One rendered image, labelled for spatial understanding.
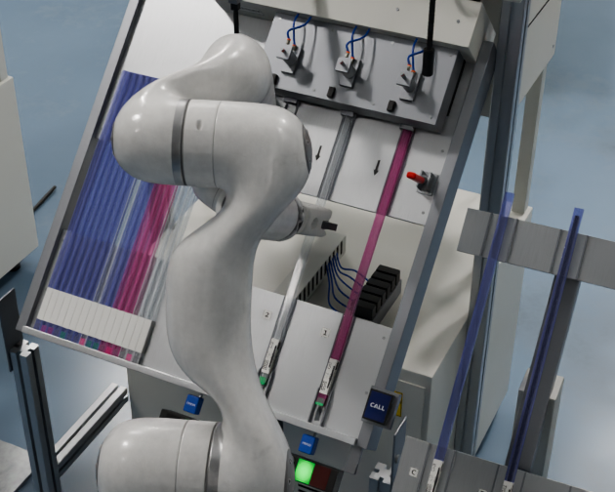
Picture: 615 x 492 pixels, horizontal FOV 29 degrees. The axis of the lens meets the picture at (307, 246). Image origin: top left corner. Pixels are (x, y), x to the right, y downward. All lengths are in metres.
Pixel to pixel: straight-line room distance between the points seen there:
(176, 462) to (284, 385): 0.65
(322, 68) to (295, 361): 0.50
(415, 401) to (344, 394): 0.34
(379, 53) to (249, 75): 0.63
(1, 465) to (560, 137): 2.30
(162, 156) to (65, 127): 3.01
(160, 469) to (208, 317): 0.18
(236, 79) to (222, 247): 0.22
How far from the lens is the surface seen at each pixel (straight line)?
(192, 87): 1.41
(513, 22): 2.05
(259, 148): 1.31
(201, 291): 1.34
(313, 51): 2.07
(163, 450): 1.40
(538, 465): 2.00
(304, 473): 2.01
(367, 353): 1.98
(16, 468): 2.99
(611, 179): 4.10
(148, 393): 2.66
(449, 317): 2.39
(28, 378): 2.34
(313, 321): 2.01
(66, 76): 4.69
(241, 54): 1.44
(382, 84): 2.02
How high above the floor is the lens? 2.10
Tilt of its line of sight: 35 degrees down
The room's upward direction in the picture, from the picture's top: straight up
